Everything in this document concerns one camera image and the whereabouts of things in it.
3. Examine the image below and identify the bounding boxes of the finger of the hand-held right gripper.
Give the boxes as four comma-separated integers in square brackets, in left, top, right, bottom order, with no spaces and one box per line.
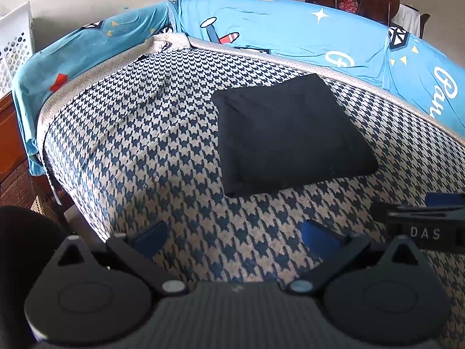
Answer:
[424,192,465,209]
[371,201,465,222]

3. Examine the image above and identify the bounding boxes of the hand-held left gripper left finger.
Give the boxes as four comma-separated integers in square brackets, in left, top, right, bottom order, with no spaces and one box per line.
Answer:
[56,222,187,296]

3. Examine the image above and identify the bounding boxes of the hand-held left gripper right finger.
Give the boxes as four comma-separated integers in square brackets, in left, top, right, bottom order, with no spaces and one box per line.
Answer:
[290,220,424,295]

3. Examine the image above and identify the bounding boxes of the black t-shirt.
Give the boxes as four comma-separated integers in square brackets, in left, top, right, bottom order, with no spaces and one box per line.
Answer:
[211,73,379,198]

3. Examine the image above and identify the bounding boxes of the houndstooth sofa seat cover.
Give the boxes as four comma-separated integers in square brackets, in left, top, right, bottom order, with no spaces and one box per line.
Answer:
[35,31,465,349]

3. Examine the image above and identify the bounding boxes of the table with white cloth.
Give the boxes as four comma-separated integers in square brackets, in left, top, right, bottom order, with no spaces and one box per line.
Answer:
[394,3,421,36]

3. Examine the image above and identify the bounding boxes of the blue printed sofa cover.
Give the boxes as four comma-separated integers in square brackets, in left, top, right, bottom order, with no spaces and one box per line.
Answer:
[12,0,465,177]

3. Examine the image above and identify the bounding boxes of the white laundry basket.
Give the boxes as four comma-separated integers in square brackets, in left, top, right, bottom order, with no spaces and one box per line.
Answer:
[0,2,35,99]

